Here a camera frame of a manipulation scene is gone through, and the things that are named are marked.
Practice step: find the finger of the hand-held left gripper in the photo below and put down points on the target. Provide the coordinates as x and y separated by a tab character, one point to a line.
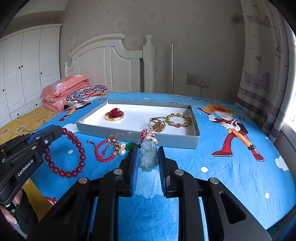
11	146
46	138

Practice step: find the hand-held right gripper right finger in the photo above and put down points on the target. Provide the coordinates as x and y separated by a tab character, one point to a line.
161	171

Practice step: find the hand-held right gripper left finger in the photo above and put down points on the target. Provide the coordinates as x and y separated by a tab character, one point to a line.
135	171

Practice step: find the pale jade pendant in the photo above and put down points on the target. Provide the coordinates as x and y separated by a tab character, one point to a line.
146	160

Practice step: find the grey cardboard box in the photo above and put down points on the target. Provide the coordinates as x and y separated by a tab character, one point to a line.
104	132

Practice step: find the gold bangle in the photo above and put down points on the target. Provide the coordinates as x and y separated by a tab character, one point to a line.
113	119

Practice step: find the red rose ornament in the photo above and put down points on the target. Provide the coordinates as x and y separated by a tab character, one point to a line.
115	112

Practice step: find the person's left hand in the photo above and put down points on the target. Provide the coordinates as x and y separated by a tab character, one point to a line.
23	210

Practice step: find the yellow floral bedsheet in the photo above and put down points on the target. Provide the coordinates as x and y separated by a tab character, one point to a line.
20	125

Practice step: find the white pearl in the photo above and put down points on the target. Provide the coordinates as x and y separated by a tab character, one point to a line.
122	152

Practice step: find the green pendant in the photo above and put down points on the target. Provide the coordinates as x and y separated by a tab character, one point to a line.
131	146

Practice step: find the blue cartoon tablecloth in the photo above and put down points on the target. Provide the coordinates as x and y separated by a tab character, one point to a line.
196	166

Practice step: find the folded pink quilt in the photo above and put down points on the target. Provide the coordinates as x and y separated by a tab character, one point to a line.
60	90

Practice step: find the patterned pillow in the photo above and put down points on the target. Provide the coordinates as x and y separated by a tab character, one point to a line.
87	91

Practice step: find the white wardrobe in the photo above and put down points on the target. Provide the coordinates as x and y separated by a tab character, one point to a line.
30	69

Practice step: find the white bed headboard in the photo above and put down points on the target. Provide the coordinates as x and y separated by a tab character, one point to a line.
97	62

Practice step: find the metal pole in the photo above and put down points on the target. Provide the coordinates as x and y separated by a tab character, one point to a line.
172	69

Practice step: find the ship print curtain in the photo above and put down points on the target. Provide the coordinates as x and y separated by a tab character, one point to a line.
256	58

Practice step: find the sheer white curtain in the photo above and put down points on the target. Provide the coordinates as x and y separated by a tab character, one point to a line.
291	92

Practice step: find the white wall sticker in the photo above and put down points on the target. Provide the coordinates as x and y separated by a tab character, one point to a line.
72	44

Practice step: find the wall switch plate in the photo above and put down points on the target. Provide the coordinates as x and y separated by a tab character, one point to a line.
192	78

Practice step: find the wall socket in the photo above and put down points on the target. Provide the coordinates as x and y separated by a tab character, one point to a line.
203	81

